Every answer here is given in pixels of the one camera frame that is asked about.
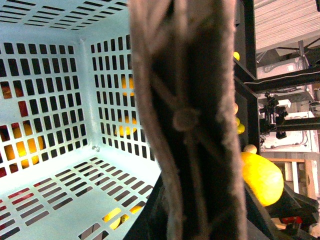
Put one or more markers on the brown basket handle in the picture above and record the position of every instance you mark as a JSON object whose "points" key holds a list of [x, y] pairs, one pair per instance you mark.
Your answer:
{"points": [[183, 71]]}

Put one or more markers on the large yellow melon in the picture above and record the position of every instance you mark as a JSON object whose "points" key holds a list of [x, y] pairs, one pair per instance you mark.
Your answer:
{"points": [[263, 177]]}

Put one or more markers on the light blue plastic basket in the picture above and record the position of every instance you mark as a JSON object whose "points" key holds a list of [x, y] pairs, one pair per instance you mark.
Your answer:
{"points": [[74, 160]]}

